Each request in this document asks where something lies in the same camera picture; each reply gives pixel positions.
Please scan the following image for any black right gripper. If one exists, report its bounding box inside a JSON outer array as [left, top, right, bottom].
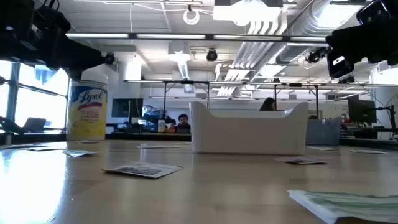
[[325, 0, 388, 78]]

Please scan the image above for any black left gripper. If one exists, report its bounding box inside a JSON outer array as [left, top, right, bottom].
[[14, 0, 106, 81]]

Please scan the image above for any green white bandage strip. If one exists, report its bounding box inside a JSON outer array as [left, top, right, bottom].
[[287, 189, 398, 224], [136, 143, 180, 150], [63, 149, 100, 158]]

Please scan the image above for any white plastic tray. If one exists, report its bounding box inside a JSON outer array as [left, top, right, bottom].
[[189, 101, 310, 156]]

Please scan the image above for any yellow Lysol wipes canister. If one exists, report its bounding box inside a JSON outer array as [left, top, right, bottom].
[[65, 68, 109, 141]]

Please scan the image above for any black computer monitor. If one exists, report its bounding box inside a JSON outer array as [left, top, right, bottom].
[[347, 95, 378, 124], [111, 98, 144, 118]]

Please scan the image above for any grey laptop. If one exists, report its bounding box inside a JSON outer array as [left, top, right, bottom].
[[23, 117, 47, 133]]

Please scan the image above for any long ceiling light strip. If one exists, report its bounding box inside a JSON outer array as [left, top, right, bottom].
[[65, 32, 327, 43]]

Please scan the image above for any grey translucent plastic bin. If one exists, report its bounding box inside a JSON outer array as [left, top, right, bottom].
[[306, 116, 342, 146]]

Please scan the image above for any person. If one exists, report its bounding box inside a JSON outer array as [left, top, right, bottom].
[[259, 97, 277, 112], [175, 113, 192, 134]]

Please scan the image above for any white ceiling light fixture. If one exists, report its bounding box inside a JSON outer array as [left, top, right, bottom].
[[213, 0, 284, 27]]

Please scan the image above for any silver ventilation duct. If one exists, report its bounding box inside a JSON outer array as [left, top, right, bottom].
[[275, 0, 364, 65]]

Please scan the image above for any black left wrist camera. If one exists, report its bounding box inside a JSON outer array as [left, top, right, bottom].
[[36, 4, 73, 34]]

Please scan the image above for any black metal stand frame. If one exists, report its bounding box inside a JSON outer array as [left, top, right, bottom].
[[272, 82, 320, 119], [162, 80, 211, 121]]

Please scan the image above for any white coiled cable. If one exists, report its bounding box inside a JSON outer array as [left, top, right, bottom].
[[182, 8, 200, 26]]

